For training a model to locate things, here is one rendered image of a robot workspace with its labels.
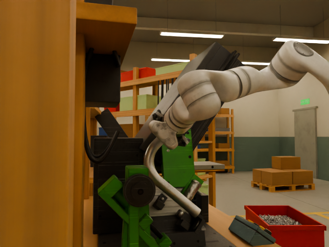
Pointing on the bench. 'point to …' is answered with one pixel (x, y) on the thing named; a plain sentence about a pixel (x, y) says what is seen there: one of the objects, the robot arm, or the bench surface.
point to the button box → (250, 232)
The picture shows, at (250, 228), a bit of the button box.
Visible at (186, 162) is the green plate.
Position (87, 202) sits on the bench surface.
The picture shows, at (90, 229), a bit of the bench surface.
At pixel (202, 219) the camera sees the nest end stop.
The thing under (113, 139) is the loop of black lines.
